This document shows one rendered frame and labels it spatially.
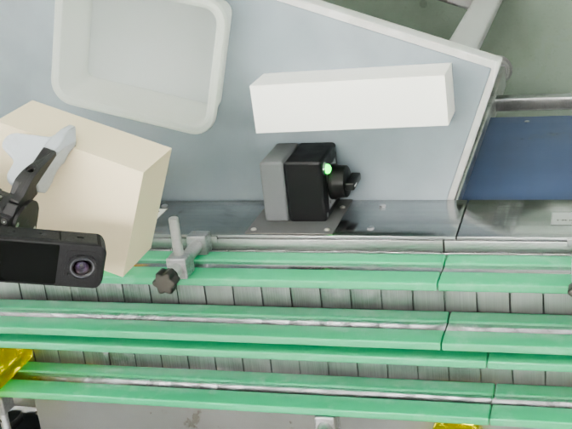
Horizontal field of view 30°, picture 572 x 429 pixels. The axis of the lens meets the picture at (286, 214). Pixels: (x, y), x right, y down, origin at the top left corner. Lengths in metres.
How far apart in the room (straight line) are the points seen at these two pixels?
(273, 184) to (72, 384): 0.38
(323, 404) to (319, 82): 0.39
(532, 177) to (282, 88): 0.39
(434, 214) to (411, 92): 0.16
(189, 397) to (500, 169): 0.54
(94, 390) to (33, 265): 0.47
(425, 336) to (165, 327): 0.32
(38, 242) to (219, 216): 0.47
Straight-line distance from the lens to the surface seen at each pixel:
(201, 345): 1.31
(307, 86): 1.30
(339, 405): 1.30
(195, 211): 1.42
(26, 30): 1.50
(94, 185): 1.07
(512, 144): 1.63
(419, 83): 1.27
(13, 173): 1.04
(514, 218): 1.30
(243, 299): 1.35
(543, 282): 1.18
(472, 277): 1.19
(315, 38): 1.35
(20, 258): 0.97
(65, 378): 1.47
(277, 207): 1.34
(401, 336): 1.24
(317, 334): 1.26
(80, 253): 0.97
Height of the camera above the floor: 2.02
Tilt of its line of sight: 63 degrees down
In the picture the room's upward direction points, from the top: 144 degrees counter-clockwise
